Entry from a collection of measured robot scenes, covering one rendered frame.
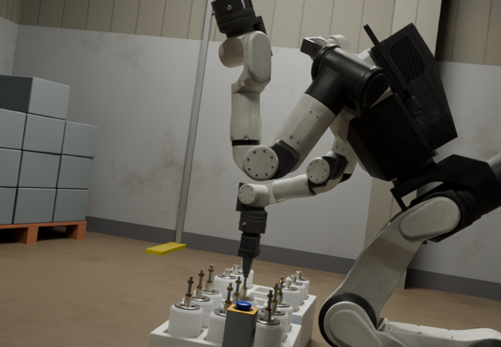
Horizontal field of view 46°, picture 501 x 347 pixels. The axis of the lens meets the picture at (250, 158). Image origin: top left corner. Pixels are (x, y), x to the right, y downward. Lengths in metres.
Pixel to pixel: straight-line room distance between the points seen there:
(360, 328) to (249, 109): 0.59
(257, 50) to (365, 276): 0.62
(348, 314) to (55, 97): 2.99
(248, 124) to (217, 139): 3.25
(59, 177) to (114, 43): 1.30
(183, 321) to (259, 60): 0.80
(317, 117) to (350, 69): 0.12
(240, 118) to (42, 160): 2.87
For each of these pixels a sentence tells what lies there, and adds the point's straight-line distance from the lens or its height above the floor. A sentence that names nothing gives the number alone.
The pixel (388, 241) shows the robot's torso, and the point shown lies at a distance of 1.49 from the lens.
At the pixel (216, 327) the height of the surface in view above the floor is 0.22.
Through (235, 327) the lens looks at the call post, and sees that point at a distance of 1.54.
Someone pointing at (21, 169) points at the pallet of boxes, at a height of 0.48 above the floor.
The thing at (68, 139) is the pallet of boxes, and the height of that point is 0.70.
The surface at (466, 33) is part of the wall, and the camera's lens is 4.54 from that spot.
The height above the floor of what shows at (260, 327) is 0.24.
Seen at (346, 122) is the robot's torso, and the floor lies 0.81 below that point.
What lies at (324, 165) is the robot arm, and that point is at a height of 0.71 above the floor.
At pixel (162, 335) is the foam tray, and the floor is 0.18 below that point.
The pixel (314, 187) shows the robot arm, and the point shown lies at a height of 0.64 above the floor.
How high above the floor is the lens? 0.67
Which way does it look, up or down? 1 degrees up
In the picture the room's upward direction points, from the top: 8 degrees clockwise
